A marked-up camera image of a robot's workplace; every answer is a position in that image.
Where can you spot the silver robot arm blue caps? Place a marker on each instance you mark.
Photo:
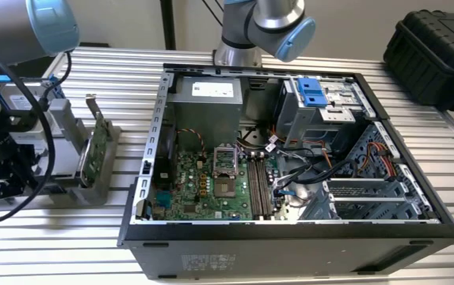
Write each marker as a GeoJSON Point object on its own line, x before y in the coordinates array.
{"type": "Point", "coordinates": [12, 29]}

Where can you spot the black RAM slot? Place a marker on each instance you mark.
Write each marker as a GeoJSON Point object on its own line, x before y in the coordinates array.
{"type": "Point", "coordinates": [256, 187]}
{"type": "Point", "coordinates": [261, 187]}
{"type": "Point", "coordinates": [265, 187]}
{"type": "Point", "coordinates": [252, 187]}

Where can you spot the hard disk in blue carrier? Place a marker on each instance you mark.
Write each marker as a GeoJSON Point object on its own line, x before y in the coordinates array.
{"type": "Point", "coordinates": [20, 98]}

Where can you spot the green graphics card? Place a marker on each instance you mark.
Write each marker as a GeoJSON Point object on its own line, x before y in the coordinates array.
{"type": "Point", "coordinates": [95, 148]}

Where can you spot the grey parts rack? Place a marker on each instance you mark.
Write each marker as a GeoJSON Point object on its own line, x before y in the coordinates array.
{"type": "Point", "coordinates": [99, 196]}

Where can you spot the black cabinet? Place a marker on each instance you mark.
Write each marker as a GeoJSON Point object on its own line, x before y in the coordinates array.
{"type": "Point", "coordinates": [28, 69]}

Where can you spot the black case fan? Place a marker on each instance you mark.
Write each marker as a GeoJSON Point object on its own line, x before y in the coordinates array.
{"type": "Point", "coordinates": [163, 166]}

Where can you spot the grey power supply unit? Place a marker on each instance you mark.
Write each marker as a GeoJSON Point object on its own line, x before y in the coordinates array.
{"type": "Point", "coordinates": [207, 118]}

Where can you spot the CPU socket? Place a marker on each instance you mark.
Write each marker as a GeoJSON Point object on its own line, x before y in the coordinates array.
{"type": "Point", "coordinates": [224, 187]}

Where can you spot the green motherboard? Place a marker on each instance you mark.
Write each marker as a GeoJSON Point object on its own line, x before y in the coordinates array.
{"type": "Point", "coordinates": [229, 207]}

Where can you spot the black vertical pole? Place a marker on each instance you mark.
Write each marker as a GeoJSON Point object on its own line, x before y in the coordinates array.
{"type": "Point", "coordinates": [167, 23]}

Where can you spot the black PC case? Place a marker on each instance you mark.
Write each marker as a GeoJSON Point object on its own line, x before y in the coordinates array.
{"type": "Point", "coordinates": [249, 255]}

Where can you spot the metal drive bay cage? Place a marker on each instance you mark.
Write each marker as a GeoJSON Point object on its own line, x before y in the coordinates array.
{"type": "Point", "coordinates": [302, 124]}

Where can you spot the blue plastic drive latch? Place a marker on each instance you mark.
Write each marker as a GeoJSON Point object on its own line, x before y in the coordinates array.
{"type": "Point", "coordinates": [310, 89]}

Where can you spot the grey metal disk bay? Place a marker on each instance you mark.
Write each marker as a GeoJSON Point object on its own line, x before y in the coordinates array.
{"type": "Point", "coordinates": [360, 185]}

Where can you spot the black hard carrying case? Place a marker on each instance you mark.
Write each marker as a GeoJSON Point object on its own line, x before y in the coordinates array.
{"type": "Point", "coordinates": [432, 59]}

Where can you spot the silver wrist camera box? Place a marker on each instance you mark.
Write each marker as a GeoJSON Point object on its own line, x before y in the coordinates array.
{"type": "Point", "coordinates": [25, 138]}

